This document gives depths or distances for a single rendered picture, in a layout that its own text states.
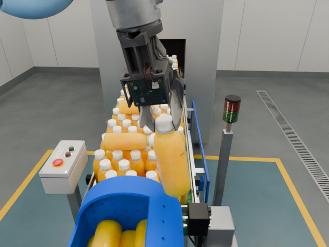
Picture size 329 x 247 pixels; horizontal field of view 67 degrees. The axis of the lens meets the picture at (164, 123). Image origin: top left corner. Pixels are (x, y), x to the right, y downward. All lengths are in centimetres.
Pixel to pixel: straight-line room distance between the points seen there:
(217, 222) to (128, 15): 85
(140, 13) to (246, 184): 227
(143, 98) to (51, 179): 63
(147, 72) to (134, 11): 8
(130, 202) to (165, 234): 18
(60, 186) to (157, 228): 49
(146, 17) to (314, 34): 496
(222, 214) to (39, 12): 98
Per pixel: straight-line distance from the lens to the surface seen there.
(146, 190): 63
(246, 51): 495
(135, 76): 38
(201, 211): 88
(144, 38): 36
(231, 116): 103
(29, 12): 22
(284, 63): 522
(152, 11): 38
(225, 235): 107
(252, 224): 221
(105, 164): 93
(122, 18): 37
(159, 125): 49
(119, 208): 74
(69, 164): 95
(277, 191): 254
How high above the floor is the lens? 167
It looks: 31 degrees down
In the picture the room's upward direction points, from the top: straight up
